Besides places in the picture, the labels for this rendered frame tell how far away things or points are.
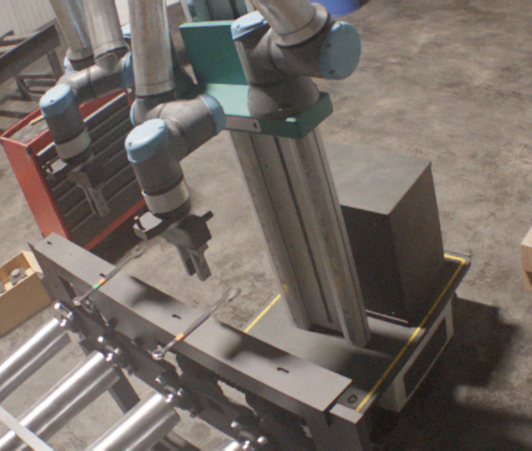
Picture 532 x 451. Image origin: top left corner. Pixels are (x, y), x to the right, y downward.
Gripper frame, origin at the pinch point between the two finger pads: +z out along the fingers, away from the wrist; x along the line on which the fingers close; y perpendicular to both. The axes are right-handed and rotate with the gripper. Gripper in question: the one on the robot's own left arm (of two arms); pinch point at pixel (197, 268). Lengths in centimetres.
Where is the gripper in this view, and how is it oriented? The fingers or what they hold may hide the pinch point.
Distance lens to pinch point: 151.2
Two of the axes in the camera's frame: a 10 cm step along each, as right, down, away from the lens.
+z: 2.6, 7.9, 5.6
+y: 6.5, -5.7, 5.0
